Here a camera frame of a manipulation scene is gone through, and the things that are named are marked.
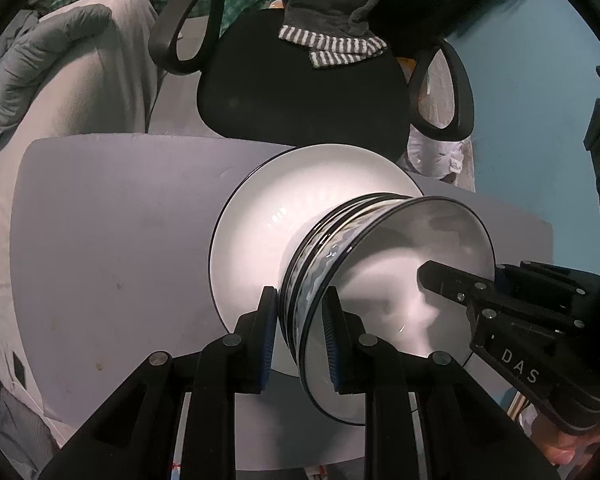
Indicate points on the white plate black rim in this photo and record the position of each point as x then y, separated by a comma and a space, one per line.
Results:
260, 240

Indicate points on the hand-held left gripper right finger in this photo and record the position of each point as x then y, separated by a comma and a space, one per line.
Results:
331, 350

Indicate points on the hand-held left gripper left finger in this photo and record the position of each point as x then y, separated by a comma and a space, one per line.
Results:
267, 340

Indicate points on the person's right hand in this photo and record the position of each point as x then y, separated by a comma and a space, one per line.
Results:
560, 447

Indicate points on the crumpled white plastic bag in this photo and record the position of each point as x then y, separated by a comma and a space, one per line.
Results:
445, 160

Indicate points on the black office chair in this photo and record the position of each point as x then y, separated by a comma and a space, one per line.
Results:
300, 95

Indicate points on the grey hoodie striped cuffs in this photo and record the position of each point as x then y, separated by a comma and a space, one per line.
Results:
340, 0

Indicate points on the grey quilted duvet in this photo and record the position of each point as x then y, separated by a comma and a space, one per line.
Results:
45, 50

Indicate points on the light grey sofa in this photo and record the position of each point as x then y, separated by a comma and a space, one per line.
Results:
130, 60

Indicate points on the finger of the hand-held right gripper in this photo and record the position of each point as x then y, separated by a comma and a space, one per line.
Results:
555, 290
445, 280

